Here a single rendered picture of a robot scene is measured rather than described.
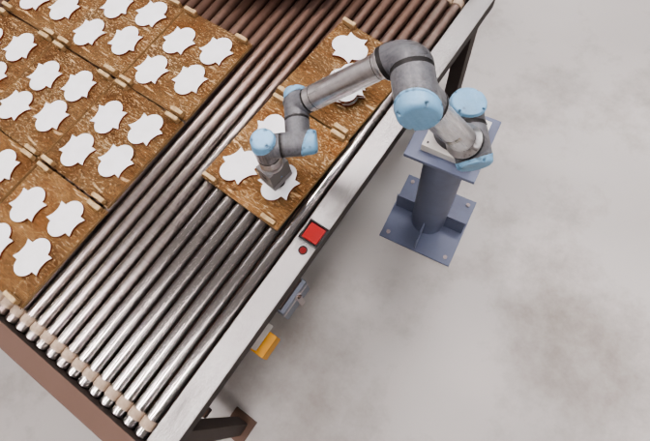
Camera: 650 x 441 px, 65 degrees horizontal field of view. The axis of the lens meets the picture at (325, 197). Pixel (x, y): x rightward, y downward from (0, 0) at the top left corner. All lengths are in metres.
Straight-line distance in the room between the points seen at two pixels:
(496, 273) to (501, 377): 0.49
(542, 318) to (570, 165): 0.84
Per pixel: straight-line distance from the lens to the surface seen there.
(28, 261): 2.01
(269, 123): 1.89
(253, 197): 1.78
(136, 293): 1.82
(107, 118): 2.11
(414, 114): 1.29
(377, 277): 2.61
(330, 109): 1.90
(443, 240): 2.68
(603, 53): 3.47
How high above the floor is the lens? 2.54
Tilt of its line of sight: 67 degrees down
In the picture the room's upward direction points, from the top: 12 degrees counter-clockwise
